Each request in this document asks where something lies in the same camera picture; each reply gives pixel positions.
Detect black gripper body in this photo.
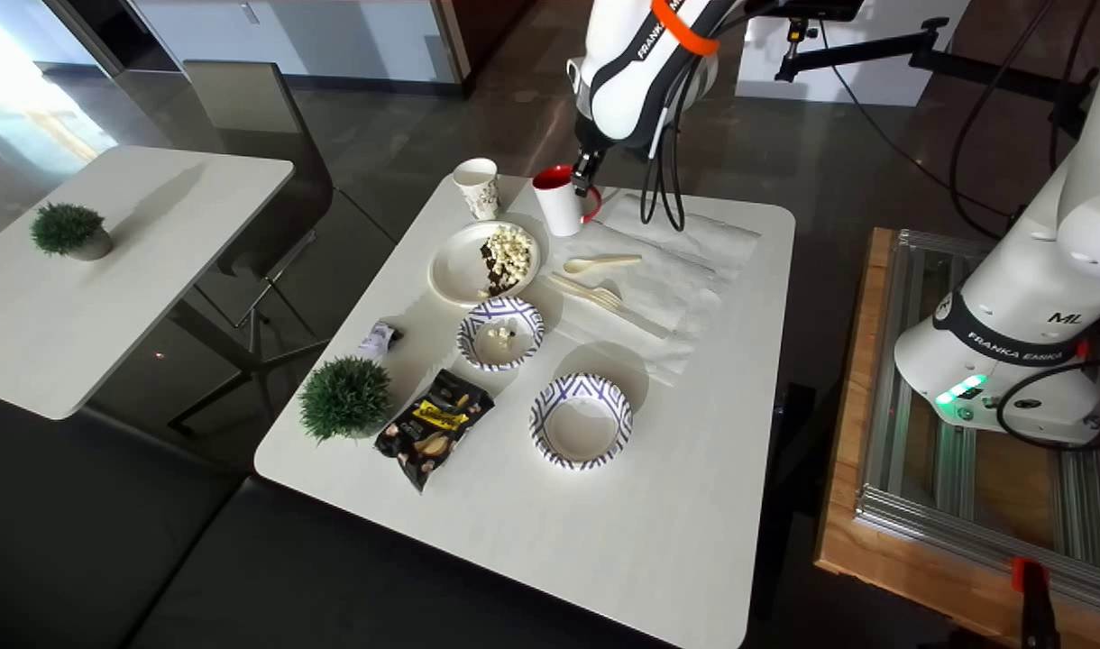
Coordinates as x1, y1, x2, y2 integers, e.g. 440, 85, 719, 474
570, 115, 633, 171

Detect white mug red inside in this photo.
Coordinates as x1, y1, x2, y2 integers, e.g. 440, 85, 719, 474
531, 163, 603, 240

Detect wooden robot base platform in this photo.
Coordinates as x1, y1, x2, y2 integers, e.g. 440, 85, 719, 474
817, 228, 1100, 649

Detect cream plastic spoon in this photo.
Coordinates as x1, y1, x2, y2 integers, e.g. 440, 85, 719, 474
562, 252, 645, 282

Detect patterned paper cup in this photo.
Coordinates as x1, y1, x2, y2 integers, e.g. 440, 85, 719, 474
452, 154, 505, 224

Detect popcorn chocolate mix pile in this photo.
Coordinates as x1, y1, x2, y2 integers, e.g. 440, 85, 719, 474
478, 228, 541, 294

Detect white paper towel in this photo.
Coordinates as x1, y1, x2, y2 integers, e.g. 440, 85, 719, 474
546, 189, 695, 358

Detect white plate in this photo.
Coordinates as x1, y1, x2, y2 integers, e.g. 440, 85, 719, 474
426, 219, 550, 311

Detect blue patterned bowl with popcorn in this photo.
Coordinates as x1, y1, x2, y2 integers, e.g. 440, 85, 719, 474
455, 294, 550, 371

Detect popcorn pieces in bowl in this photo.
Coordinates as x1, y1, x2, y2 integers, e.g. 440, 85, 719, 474
479, 323, 526, 359

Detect empty blue patterned bowl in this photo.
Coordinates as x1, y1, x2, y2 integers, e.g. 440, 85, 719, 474
526, 371, 640, 473

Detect small grey packet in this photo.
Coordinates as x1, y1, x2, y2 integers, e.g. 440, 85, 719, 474
359, 317, 406, 359

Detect black yellow snack bag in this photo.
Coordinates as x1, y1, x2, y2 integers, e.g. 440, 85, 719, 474
373, 367, 499, 493

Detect small green potted plant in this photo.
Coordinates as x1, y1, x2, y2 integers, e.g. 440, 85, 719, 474
300, 358, 397, 443
30, 201, 115, 261

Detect dark chair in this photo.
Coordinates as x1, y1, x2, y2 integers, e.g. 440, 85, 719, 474
165, 58, 397, 441

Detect white side table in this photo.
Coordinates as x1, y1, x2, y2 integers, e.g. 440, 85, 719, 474
0, 142, 297, 424

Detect red clamp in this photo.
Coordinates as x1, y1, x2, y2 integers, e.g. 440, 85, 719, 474
1009, 556, 1063, 649

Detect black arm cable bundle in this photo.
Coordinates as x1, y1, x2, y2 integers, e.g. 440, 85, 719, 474
636, 63, 700, 235

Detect orange arm strap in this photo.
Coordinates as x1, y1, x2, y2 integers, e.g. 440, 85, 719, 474
648, 0, 721, 61

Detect black camera boom stand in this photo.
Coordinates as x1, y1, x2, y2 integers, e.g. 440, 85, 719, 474
771, 0, 1100, 135

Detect aluminium rail frame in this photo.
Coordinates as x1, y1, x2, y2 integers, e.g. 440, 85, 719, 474
858, 228, 1100, 591

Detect black base cable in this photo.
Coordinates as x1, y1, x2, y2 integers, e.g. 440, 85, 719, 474
992, 337, 1100, 454

